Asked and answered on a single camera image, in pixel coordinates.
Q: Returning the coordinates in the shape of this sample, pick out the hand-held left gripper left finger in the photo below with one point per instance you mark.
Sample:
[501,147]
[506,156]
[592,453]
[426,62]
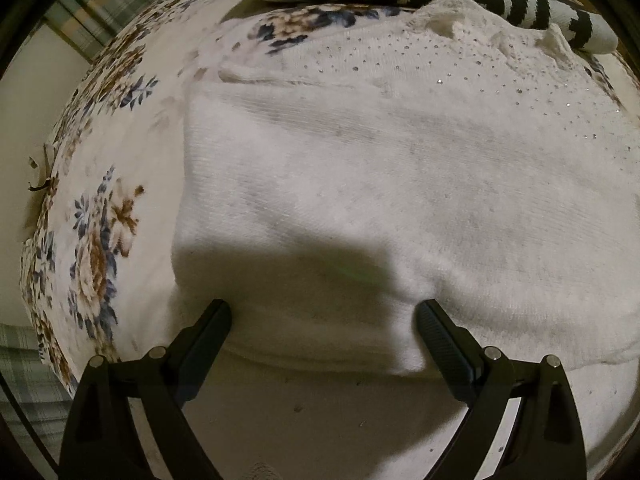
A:
[201,355]

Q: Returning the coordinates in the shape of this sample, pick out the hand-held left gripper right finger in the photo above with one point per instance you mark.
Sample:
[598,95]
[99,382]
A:
[445,351]

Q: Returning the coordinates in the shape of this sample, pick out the floral bed blanket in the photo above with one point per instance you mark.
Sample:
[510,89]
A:
[100,240]

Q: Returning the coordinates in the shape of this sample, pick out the green plaid cloth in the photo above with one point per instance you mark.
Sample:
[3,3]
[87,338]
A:
[27,375]
[95,5]

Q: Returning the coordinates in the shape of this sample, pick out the white knit sweater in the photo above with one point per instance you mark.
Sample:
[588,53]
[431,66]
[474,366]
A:
[375,170]

